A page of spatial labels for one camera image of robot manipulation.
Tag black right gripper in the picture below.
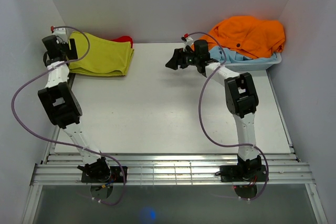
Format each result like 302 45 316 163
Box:
165 47 199 70

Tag yellow-green trousers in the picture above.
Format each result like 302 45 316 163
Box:
69 31 134 77

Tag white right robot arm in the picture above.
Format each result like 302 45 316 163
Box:
165 37 264 182

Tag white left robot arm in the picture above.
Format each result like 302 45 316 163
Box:
38 35 111 182

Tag folded red trousers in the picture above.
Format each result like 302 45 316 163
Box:
110 36 133 44

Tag light blue garment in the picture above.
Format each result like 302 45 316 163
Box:
209 46 277 64

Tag orange garment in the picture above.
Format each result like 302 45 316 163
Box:
201 16 286 59

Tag white plastic basket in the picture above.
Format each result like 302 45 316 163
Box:
225 52 282 71

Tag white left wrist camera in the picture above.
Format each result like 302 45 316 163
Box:
50 26 68 42

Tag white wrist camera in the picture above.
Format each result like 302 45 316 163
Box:
181 34 194 51
50 26 68 42

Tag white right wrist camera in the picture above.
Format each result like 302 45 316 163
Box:
181 34 194 51

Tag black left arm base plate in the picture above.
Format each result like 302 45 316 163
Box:
80 166 128 184

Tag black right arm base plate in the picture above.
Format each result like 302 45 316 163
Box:
215 165 267 182

